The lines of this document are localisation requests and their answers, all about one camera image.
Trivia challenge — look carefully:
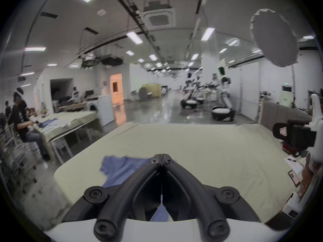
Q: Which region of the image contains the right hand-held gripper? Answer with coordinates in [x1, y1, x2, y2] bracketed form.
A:
[272, 93, 323, 172]

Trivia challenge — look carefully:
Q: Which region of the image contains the grey padded headboard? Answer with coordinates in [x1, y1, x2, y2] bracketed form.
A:
[259, 101, 313, 132]

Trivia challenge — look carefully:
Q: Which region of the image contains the white robot on black base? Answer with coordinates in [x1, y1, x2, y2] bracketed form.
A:
[180, 73, 205, 109]
[210, 72, 236, 122]

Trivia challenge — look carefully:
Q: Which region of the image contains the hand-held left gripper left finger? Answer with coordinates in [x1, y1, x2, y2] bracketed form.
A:
[62, 154, 162, 241]

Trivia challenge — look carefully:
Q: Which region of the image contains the grey round lamp on tripod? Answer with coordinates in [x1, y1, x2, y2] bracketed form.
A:
[249, 8, 300, 108]

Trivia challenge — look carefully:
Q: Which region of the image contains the red bag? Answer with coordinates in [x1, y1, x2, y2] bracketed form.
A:
[282, 140, 301, 157]

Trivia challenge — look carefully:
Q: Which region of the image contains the table with green sheet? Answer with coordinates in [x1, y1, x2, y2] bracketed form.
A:
[32, 110, 99, 165]

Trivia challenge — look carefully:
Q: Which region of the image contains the grey chair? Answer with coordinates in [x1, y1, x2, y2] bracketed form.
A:
[0, 124, 41, 188]

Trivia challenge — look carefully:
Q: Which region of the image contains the blue shirt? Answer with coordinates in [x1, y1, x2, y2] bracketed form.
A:
[100, 155, 177, 222]

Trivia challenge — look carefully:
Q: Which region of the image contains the white paper card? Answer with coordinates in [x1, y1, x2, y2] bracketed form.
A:
[284, 156, 305, 174]

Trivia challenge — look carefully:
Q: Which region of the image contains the white washing machine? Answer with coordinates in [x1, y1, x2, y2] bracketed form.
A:
[87, 95, 115, 126]

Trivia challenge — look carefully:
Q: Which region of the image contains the phone with dark screen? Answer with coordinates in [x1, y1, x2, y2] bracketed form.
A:
[288, 170, 301, 187]

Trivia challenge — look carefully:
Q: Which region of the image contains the person's right hand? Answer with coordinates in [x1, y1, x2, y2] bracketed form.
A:
[300, 158, 323, 194]

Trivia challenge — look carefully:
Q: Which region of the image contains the white box device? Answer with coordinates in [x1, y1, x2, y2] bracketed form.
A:
[282, 192, 306, 219]

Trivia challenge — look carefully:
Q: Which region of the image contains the stack of cartons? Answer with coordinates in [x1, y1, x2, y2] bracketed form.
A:
[138, 83, 162, 100]

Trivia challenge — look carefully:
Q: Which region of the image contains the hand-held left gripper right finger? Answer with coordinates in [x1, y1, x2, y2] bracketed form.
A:
[162, 154, 261, 241]

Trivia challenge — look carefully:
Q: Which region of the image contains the bed with beige sheet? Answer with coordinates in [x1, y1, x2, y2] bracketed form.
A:
[53, 122, 307, 224]

